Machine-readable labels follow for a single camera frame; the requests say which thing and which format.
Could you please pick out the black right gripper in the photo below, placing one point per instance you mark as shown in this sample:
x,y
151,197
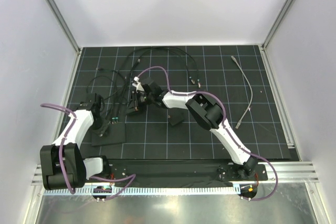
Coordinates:
x,y
137,107

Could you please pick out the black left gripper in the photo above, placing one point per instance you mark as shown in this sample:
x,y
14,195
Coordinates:
x,y
103,129

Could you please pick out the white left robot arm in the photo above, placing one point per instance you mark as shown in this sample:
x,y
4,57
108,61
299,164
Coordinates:
x,y
62,164

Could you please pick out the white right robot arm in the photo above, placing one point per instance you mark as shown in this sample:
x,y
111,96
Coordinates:
x,y
208,112

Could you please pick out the black power adapter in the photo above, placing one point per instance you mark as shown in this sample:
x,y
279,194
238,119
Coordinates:
x,y
175,118

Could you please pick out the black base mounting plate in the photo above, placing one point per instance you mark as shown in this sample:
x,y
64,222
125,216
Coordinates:
x,y
188,168

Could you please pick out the black grid mat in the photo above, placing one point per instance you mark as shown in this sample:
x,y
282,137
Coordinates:
x,y
235,74

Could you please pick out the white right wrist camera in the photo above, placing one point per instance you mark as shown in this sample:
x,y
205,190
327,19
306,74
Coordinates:
x,y
137,84

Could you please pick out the black network switch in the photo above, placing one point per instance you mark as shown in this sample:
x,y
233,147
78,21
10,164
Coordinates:
x,y
113,134

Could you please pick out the white slotted cable duct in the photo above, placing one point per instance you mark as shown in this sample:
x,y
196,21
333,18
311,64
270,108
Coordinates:
x,y
103,190

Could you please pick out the aluminium frame rail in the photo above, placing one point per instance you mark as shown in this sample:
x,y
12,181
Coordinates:
x,y
287,172

